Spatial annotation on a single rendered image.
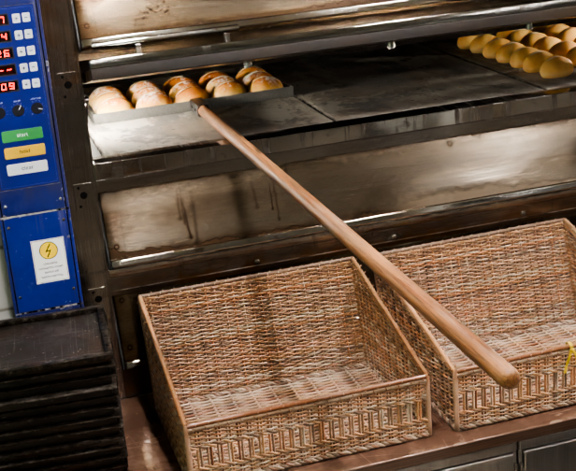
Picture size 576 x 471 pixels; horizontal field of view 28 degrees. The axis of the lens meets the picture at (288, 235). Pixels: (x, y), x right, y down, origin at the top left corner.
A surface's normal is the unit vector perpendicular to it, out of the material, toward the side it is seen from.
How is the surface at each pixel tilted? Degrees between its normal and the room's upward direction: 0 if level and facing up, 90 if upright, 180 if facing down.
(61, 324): 0
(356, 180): 70
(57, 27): 90
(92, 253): 90
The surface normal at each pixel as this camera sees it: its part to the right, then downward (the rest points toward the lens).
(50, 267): 0.29, 0.29
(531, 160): 0.25, -0.04
